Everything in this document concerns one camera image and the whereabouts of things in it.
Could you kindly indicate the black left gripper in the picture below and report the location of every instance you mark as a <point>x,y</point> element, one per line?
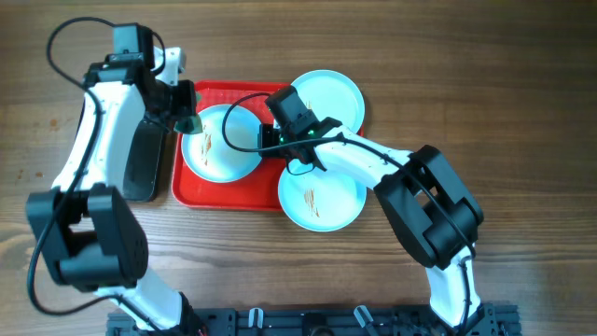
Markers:
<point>187,105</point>

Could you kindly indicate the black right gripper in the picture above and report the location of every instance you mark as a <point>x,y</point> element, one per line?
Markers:
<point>267,132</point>

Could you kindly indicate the green yellow sponge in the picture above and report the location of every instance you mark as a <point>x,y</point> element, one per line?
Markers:
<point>187,120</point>

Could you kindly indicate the light blue plate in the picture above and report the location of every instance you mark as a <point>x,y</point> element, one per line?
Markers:
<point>332,94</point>
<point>208,155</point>
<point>319,201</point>

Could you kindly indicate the light blue plate back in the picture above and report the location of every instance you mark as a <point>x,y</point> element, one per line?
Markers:
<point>332,94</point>

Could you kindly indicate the light blue plate front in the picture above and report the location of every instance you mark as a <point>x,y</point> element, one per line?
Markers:
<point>319,201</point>

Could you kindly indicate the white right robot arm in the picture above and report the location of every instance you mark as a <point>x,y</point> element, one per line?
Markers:
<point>430,210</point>

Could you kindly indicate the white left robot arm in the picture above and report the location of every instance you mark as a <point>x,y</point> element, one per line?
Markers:
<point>84,229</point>

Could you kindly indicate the red plastic tray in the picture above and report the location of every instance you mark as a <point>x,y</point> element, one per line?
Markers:
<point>255,192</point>

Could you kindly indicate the black water tray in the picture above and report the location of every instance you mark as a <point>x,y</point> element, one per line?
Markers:
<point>140,163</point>

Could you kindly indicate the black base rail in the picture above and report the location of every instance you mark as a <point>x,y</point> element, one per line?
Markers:
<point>489,319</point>

